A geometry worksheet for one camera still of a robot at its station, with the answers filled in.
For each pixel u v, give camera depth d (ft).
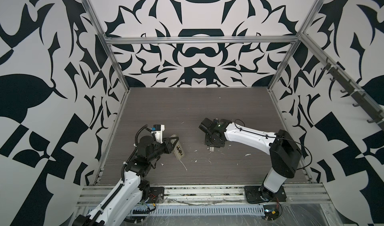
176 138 2.55
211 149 2.78
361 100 1.80
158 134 2.36
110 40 3.00
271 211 2.34
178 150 2.54
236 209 2.34
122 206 1.75
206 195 2.49
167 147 2.29
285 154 1.50
